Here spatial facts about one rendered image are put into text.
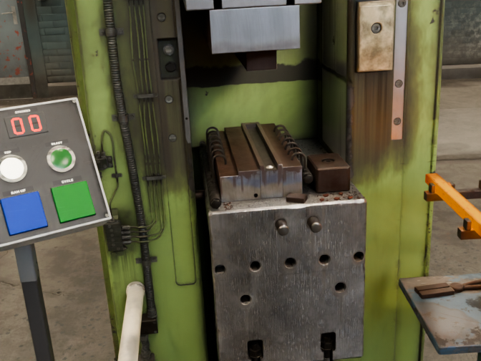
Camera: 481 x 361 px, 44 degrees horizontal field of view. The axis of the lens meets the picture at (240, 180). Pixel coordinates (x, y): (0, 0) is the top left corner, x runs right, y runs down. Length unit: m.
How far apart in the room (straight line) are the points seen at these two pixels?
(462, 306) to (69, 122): 0.99
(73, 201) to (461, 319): 0.89
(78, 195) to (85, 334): 1.49
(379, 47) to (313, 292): 0.63
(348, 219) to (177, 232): 0.47
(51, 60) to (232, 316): 6.55
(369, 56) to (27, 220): 0.89
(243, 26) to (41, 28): 6.55
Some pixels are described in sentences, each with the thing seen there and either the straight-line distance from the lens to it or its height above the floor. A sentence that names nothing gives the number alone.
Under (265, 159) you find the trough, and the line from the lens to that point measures 1.53.
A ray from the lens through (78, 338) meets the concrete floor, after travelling 2.72.
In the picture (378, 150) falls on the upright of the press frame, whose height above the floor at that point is 0.97.
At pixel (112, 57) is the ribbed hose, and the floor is 1.26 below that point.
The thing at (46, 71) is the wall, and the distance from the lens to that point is 7.89.
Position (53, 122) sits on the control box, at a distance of 1.34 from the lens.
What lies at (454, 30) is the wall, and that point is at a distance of 7.78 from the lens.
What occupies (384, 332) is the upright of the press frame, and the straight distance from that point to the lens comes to 1.91.
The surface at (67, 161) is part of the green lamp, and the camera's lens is 1.32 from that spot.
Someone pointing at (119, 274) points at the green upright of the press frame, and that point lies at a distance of 1.70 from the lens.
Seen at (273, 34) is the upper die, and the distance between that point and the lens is 1.38.
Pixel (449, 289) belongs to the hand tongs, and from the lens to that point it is 1.56.
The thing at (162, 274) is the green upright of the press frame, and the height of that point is 0.66.
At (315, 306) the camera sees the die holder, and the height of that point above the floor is 0.64.
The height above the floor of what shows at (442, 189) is 0.95.
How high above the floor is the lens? 1.46
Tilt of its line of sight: 20 degrees down
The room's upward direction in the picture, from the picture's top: 3 degrees counter-clockwise
